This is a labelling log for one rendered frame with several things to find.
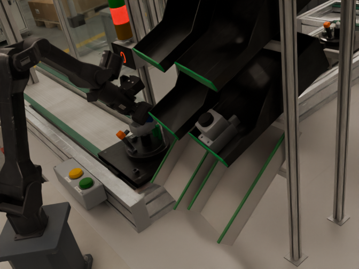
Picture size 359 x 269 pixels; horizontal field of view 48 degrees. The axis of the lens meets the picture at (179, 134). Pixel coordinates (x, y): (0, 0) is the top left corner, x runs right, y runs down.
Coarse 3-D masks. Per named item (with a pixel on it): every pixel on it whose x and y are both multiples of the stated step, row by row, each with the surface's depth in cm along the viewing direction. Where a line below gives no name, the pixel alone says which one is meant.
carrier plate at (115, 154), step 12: (168, 132) 132; (120, 144) 132; (108, 156) 127; (120, 156) 126; (120, 168) 120; (132, 168) 119; (144, 168) 118; (156, 168) 117; (132, 180) 114; (144, 180) 113
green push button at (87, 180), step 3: (87, 177) 119; (81, 180) 118; (84, 180) 118; (87, 180) 118; (90, 180) 117; (81, 183) 117; (84, 183) 117; (87, 183) 117; (90, 183) 117; (81, 186) 116; (84, 186) 116; (87, 186) 116
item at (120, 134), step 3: (120, 132) 117; (123, 132) 117; (126, 132) 118; (117, 135) 117; (120, 135) 117; (123, 135) 117; (126, 135) 118; (120, 138) 117; (123, 138) 118; (126, 138) 119; (123, 141) 120; (126, 141) 119; (126, 144) 120; (129, 144) 120; (129, 147) 121; (132, 147) 121; (132, 150) 122
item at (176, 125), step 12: (180, 72) 95; (180, 84) 97; (192, 84) 97; (168, 96) 96; (180, 96) 96; (192, 96) 94; (204, 96) 91; (216, 96) 87; (156, 108) 96; (168, 108) 96; (180, 108) 93; (192, 108) 91; (204, 108) 87; (156, 120) 93; (168, 120) 93; (180, 120) 91; (192, 120) 87; (180, 132) 86
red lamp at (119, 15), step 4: (116, 8) 123; (120, 8) 123; (124, 8) 124; (112, 12) 124; (116, 12) 123; (120, 12) 123; (124, 12) 124; (112, 16) 125; (116, 16) 124; (120, 16) 124; (124, 16) 125; (116, 20) 125; (120, 20) 125; (124, 20) 125; (128, 20) 126; (116, 24) 126; (120, 24) 125
